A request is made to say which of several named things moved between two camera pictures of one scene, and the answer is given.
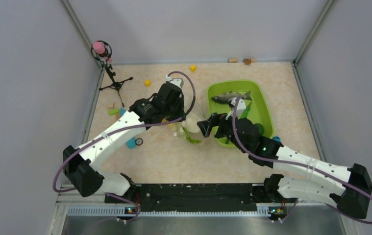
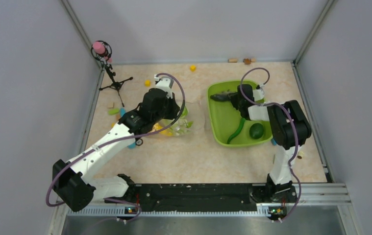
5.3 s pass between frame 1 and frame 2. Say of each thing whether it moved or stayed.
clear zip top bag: moved
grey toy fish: stayed
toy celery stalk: moved
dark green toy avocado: stayed
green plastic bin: stayed
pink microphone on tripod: stayed
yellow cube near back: stayed
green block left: stayed
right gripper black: moved
